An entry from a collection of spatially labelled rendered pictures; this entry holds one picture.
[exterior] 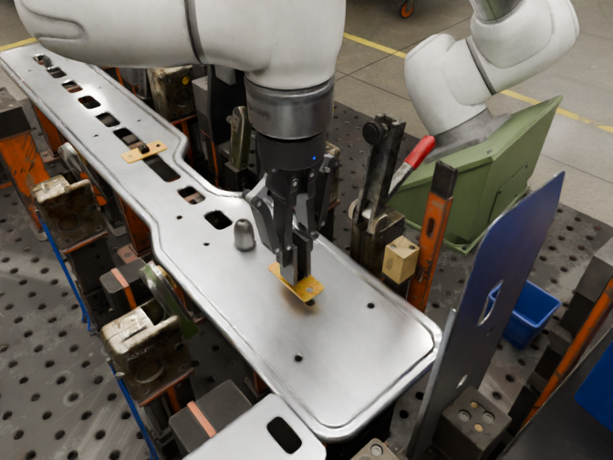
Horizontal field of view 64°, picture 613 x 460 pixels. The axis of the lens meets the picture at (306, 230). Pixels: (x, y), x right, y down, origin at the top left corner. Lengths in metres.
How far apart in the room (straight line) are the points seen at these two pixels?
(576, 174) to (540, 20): 1.84
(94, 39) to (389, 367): 0.48
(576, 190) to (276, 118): 2.48
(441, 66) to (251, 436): 0.96
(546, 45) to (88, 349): 1.16
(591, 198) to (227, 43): 2.53
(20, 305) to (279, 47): 0.93
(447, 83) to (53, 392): 1.07
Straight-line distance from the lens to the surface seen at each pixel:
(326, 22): 0.45
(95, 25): 0.48
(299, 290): 0.67
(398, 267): 0.69
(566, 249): 1.35
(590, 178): 3.00
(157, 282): 0.60
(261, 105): 0.49
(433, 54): 1.28
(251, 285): 0.72
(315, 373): 0.63
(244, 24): 0.44
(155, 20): 0.46
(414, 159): 0.75
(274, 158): 0.52
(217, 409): 0.64
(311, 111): 0.49
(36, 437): 1.03
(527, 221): 0.38
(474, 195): 1.14
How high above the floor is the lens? 1.54
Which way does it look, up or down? 42 degrees down
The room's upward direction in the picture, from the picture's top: straight up
